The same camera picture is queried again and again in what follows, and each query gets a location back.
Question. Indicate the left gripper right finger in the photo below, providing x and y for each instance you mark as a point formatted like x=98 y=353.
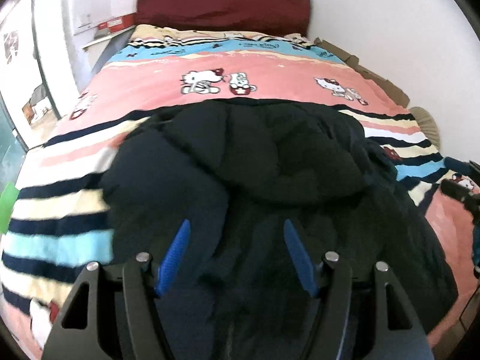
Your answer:
x=374 y=321

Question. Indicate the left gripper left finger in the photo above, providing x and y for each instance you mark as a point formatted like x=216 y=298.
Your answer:
x=110 y=312

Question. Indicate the black puffer jacket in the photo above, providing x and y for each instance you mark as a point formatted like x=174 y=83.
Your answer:
x=237 y=170

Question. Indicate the beige fan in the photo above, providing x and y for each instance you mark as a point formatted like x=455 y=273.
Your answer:
x=427 y=125

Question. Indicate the Hello Kitty pink blanket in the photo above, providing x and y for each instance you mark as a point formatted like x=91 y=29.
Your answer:
x=59 y=220

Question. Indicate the green plastic stool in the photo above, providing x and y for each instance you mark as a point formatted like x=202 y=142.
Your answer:
x=7 y=201

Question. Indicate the brown cardboard pieces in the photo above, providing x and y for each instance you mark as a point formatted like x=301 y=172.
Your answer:
x=395 y=93

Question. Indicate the green metal door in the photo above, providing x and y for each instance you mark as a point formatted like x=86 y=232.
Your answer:
x=12 y=149

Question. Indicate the red box on shelf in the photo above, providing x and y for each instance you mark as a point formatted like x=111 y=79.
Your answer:
x=117 y=24

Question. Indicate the dark red headboard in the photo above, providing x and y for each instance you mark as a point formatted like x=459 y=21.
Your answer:
x=273 y=17

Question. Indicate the white wall shelf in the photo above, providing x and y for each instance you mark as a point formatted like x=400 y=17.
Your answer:
x=107 y=37

